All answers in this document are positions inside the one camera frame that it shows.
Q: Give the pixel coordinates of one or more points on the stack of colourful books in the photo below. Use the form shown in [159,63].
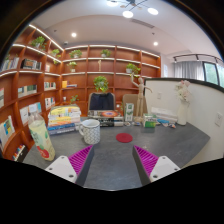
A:
[64,120]

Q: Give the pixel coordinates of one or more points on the wooden artist mannequin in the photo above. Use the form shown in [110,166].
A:
[141,96]

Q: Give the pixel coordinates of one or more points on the stack of white papers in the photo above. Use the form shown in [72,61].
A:
[164,114]

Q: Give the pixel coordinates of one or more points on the white mug with triangle pattern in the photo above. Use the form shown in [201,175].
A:
[90,132]

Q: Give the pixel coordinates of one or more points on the white vase with flowers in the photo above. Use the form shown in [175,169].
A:
[182,113]

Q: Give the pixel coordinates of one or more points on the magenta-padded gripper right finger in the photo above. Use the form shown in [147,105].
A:
[160,166]

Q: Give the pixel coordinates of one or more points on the small green box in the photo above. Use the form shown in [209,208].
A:
[150,121]

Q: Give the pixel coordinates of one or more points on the brown chair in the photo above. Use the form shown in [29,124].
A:
[130,99]

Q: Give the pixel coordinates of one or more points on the clear bottle with yellow drink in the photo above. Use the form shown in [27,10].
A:
[41,140]

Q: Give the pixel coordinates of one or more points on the flat round red coaster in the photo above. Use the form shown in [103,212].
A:
[124,138]

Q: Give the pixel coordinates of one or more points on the tall green and white carton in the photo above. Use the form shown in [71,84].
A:
[129,112]

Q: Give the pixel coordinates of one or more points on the dark office chair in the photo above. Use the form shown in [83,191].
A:
[101,101]

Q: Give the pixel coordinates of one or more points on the window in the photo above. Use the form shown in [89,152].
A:
[211,73]

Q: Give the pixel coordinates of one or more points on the wooden shelf unit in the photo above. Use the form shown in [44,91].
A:
[83,70]

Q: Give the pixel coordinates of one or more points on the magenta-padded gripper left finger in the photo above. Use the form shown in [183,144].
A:
[62,166]

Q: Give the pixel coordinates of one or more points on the ceiling lamp with round lights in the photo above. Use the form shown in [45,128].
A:
[128,14]

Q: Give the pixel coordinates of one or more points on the grey curtain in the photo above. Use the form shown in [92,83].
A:
[188,70]

